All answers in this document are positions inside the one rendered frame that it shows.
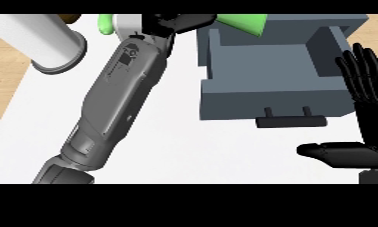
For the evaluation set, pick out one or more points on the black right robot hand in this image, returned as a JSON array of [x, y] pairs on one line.
[[361, 104]]

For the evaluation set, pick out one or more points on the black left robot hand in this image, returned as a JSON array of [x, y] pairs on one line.
[[169, 22]]

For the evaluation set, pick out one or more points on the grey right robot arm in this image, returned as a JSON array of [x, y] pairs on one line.
[[369, 177]]

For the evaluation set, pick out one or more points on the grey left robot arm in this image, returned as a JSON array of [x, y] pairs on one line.
[[118, 91]]

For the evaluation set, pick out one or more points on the white and green cup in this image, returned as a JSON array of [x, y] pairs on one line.
[[127, 26]]

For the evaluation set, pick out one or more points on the blue-grey drawer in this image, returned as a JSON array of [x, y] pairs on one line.
[[260, 71]]

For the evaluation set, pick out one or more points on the green wedge-shaped object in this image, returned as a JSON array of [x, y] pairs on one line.
[[245, 22]]

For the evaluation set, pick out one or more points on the brown round object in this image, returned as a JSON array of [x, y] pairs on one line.
[[72, 17]]

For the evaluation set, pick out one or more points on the blue-grey cabinet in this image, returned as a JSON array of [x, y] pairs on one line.
[[314, 24]]

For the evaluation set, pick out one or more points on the white cylinder with grey rim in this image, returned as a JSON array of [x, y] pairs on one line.
[[44, 42]]

